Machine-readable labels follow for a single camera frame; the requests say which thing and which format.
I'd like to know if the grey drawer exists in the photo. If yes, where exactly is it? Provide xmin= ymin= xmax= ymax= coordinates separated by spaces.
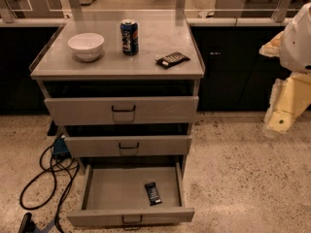
xmin=45 ymin=81 xmax=198 ymax=126
xmin=67 ymin=162 xmax=194 ymax=227
xmin=65 ymin=123 xmax=191 ymax=157

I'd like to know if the white ceramic bowl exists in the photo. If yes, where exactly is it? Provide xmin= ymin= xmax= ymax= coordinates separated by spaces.
xmin=67 ymin=33 xmax=104 ymax=62

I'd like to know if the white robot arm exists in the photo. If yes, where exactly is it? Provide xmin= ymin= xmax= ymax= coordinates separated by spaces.
xmin=259 ymin=3 xmax=311 ymax=138

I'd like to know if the grey drawer cabinet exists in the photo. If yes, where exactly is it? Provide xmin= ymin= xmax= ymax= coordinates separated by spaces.
xmin=31 ymin=11 xmax=204 ymax=171

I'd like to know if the dark snack bar on counter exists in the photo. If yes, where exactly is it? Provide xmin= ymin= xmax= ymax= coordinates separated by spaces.
xmin=155 ymin=51 xmax=190 ymax=69

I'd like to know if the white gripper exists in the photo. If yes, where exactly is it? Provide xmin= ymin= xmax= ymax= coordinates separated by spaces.
xmin=259 ymin=31 xmax=311 ymax=137

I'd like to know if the middle grey drawer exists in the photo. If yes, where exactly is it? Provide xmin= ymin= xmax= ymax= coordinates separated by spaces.
xmin=65 ymin=123 xmax=191 ymax=157

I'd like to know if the blue power box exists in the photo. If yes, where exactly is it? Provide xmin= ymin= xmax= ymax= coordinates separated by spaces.
xmin=52 ymin=136 xmax=69 ymax=158

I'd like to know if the black object on floor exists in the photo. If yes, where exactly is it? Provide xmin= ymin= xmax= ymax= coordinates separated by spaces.
xmin=18 ymin=213 xmax=36 ymax=233

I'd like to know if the top grey drawer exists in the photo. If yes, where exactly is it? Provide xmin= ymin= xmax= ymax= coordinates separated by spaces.
xmin=45 ymin=81 xmax=198 ymax=126

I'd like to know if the blue pepsi soda can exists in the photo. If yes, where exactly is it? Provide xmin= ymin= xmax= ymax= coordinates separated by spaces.
xmin=121 ymin=19 xmax=139 ymax=55

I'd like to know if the bottom grey drawer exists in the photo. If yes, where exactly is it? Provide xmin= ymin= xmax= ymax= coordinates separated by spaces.
xmin=67 ymin=162 xmax=194 ymax=227

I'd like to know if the black floor cable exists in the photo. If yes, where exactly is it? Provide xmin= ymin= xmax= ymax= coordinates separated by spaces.
xmin=18 ymin=144 xmax=81 ymax=233

